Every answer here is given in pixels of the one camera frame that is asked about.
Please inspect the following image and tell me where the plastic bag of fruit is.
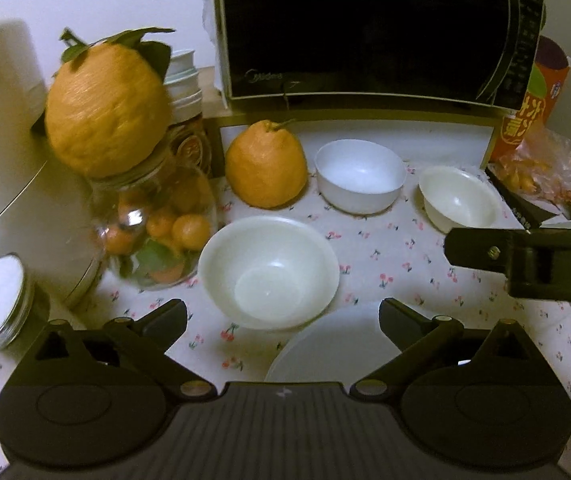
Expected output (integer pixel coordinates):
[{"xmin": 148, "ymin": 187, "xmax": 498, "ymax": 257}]
[{"xmin": 494, "ymin": 127, "xmax": 571, "ymax": 207}]

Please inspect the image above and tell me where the black microwave oven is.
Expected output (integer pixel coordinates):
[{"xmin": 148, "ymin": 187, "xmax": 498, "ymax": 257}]
[{"xmin": 212, "ymin": 0, "xmax": 547, "ymax": 112}]

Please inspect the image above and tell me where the glass jar of kumquats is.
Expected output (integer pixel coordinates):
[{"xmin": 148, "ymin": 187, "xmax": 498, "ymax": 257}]
[{"xmin": 87, "ymin": 149, "xmax": 219, "ymax": 292}]

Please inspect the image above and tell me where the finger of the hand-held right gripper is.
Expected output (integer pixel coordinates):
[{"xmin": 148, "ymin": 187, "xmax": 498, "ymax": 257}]
[{"xmin": 443, "ymin": 227, "xmax": 571, "ymax": 305}]

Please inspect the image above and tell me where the small cream bowl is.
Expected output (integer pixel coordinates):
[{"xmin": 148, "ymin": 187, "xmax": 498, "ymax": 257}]
[{"xmin": 418, "ymin": 166, "xmax": 504, "ymax": 235}]

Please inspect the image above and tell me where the white lidded container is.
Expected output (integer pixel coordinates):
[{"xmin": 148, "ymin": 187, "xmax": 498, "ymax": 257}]
[{"xmin": 162, "ymin": 48, "xmax": 201, "ymax": 97}]

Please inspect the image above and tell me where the wide cream bowl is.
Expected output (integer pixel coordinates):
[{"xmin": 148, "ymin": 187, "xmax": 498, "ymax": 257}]
[{"xmin": 198, "ymin": 215, "xmax": 341, "ymax": 331}]

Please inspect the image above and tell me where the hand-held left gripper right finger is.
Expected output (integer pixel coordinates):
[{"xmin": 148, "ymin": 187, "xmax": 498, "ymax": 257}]
[{"xmin": 349, "ymin": 297, "xmax": 549, "ymax": 397}]

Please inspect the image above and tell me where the large orange citrus fruit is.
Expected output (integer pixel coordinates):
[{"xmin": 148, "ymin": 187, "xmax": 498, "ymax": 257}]
[{"xmin": 224, "ymin": 119, "xmax": 309, "ymax": 210}]

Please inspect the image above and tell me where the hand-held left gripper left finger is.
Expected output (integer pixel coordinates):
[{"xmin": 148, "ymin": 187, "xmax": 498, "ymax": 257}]
[{"xmin": 8, "ymin": 298, "xmax": 219, "ymax": 402}]

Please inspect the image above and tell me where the red carton box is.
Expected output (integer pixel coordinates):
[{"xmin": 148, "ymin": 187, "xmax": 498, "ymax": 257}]
[{"xmin": 487, "ymin": 35, "xmax": 571, "ymax": 162}]

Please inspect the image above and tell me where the black and white cardboard box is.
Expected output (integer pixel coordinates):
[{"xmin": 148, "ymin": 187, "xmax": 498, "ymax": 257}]
[{"xmin": 484, "ymin": 164, "xmax": 571, "ymax": 234}]

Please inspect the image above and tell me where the amber glass jar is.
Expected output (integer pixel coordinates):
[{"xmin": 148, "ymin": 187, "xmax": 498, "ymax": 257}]
[{"xmin": 165, "ymin": 89, "xmax": 214, "ymax": 179}]

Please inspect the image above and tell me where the white kitchen appliance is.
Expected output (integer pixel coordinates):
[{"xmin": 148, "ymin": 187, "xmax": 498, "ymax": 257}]
[{"xmin": 0, "ymin": 18, "xmax": 107, "ymax": 312}]

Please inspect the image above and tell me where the cherry print tablecloth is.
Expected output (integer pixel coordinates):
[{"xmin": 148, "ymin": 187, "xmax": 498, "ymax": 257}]
[{"xmin": 0, "ymin": 159, "xmax": 571, "ymax": 463}]

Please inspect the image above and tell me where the plain white plate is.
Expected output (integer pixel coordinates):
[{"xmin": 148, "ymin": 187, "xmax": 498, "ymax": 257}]
[{"xmin": 264, "ymin": 304, "xmax": 417, "ymax": 384}]

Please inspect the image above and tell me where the bright white bowl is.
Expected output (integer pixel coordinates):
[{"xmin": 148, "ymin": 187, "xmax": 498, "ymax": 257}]
[{"xmin": 314, "ymin": 139, "xmax": 407, "ymax": 215}]

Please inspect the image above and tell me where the large orange with leaves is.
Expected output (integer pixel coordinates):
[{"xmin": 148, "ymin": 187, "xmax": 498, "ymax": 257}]
[{"xmin": 44, "ymin": 27, "xmax": 177, "ymax": 179}]

